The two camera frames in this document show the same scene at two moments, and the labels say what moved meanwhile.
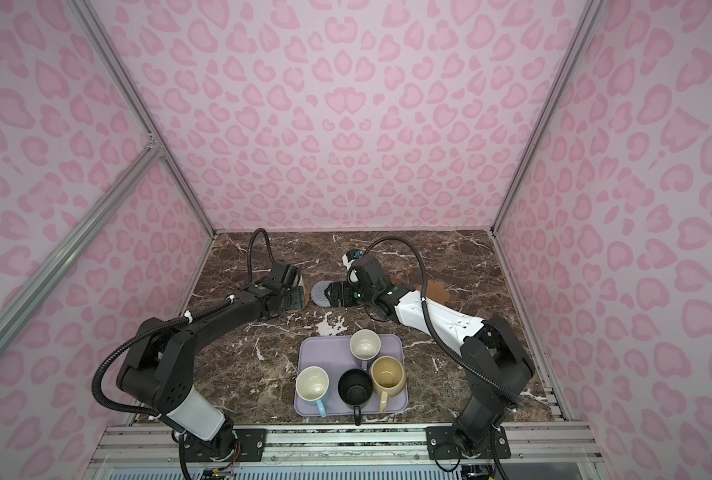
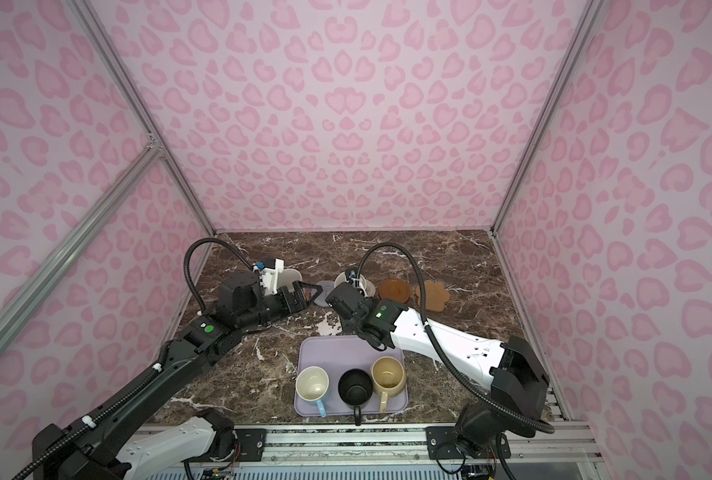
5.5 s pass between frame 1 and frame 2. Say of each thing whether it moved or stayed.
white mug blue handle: stayed
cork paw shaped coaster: stayed
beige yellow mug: stayed
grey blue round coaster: stayed
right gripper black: moved
